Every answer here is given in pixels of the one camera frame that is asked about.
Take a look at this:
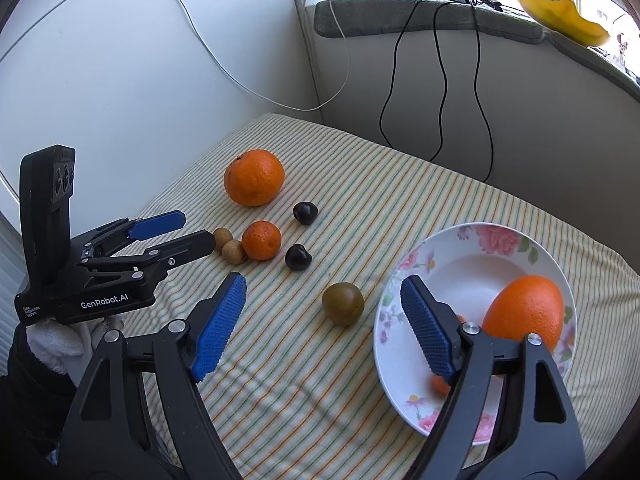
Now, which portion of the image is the small brown longan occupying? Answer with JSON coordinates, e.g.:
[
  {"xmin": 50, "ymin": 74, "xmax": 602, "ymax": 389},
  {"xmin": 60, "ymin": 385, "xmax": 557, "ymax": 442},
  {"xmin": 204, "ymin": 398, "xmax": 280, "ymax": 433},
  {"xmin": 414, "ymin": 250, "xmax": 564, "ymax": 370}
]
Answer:
[
  {"xmin": 221, "ymin": 240, "xmax": 247, "ymax": 266},
  {"xmin": 213, "ymin": 228, "xmax": 233, "ymax": 252}
]

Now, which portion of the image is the tiny orange kumquat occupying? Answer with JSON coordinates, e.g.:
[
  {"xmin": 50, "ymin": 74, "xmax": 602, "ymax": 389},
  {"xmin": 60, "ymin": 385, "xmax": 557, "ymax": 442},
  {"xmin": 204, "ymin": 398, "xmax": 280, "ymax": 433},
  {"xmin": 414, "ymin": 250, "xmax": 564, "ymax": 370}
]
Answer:
[{"xmin": 431, "ymin": 375, "xmax": 450, "ymax": 396}]

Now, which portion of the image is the medium tangerine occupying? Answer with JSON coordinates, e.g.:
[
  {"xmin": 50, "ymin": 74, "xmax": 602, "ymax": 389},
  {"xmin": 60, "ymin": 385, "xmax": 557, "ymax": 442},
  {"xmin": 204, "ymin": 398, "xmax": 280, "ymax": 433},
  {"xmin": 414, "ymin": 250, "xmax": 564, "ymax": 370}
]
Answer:
[{"xmin": 241, "ymin": 220, "xmax": 282, "ymax": 261}]

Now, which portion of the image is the large orange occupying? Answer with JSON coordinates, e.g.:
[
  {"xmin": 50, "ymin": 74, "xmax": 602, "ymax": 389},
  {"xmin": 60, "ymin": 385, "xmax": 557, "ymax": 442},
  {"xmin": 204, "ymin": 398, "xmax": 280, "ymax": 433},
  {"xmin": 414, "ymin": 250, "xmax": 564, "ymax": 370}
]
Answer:
[
  {"xmin": 224, "ymin": 150, "xmax": 285, "ymax": 207},
  {"xmin": 482, "ymin": 275, "xmax": 564, "ymax": 352}
]

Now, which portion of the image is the dark plum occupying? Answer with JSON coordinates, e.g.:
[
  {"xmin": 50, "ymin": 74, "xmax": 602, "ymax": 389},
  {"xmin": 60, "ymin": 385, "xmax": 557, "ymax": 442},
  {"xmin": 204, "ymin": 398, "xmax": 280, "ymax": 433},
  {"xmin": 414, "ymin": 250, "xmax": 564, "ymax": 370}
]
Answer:
[
  {"xmin": 293, "ymin": 202, "xmax": 319, "ymax": 226},
  {"xmin": 285, "ymin": 244, "xmax": 312, "ymax": 272}
]

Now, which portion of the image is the green-brown kiwi fruit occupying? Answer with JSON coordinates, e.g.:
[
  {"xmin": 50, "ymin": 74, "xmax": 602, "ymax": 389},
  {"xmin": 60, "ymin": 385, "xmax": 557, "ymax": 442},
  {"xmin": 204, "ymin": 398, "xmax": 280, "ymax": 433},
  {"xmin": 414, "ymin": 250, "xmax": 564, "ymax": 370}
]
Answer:
[{"xmin": 321, "ymin": 282, "xmax": 364, "ymax": 326}]

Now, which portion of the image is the white gloved left hand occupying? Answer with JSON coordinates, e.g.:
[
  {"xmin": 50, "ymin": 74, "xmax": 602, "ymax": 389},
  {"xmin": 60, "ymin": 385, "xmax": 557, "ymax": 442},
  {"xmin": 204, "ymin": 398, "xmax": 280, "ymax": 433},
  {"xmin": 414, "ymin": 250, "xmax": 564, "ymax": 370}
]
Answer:
[{"xmin": 26, "ymin": 314, "xmax": 125, "ymax": 386}]

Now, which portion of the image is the striped tablecloth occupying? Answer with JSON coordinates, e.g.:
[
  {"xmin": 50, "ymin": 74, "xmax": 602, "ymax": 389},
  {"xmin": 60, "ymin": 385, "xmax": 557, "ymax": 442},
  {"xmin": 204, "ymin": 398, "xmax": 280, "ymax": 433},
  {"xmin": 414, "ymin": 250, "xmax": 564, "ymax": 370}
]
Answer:
[{"xmin": 143, "ymin": 114, "xmax": 639, "ymax": 479}]

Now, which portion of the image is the grey windowsill mat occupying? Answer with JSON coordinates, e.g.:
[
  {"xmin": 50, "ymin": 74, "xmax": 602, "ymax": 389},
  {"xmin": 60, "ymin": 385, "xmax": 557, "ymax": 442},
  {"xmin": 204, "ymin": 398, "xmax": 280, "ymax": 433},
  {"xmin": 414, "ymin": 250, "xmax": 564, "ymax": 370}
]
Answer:
[{"xmin": 312, "ymin": 0, "xmax": 546, "ymax": 44}]

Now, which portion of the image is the yellow melon rind bowl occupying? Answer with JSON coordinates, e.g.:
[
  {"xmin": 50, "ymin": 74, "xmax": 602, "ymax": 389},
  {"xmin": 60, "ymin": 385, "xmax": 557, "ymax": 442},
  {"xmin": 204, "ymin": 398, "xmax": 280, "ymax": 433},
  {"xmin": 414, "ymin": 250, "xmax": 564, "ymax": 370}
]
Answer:
[{"xmin": 518, "ymin": 0, "xmax": 610, "ymax": 47}]

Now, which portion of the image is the black camera box left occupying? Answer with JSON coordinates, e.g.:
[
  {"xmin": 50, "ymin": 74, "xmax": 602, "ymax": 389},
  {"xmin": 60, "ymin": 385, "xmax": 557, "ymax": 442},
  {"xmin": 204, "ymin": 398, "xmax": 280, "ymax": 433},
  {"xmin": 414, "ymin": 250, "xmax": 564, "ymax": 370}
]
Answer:
[{"xmin": 20, "ymin": 144, "xmax": 76, "ymax": 290}]

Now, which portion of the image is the white cable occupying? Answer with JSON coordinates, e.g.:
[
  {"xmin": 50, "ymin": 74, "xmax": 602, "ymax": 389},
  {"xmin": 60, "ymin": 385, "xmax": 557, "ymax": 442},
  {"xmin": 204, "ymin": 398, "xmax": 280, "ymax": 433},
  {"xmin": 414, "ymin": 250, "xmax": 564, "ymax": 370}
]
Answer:
[{"xmin": 156, "ymin": 0, "xmax": 353, "ymax": 113}]

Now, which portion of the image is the black cable left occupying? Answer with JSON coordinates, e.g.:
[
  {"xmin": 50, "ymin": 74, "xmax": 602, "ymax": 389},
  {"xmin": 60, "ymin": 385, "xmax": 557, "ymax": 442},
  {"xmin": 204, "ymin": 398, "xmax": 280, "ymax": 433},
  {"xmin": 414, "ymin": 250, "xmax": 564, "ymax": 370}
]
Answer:
[{"xmin": 378, "ymin": 0, "xmax": 426, "ymax": 148}]

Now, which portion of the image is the black cable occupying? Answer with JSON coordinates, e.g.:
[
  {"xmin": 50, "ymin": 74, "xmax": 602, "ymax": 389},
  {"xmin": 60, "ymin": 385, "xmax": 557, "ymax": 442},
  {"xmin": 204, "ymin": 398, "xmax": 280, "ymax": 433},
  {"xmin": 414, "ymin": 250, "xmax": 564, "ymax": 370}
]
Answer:
[
  {"xmin": 378, "ymin": 0, "xmax": 426, "ymax": 148},
  {"xmin": 429, "ymin": 0, "xmax": 497, "ymax": 182}
]

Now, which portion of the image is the black cable right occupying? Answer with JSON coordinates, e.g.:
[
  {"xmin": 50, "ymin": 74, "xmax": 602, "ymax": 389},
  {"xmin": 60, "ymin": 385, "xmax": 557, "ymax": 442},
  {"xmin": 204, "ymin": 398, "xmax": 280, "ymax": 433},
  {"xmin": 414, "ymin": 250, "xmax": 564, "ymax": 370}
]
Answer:
[{"xmin": 429, "ymin": 0, "xmax": 497, "ymax": 182}]

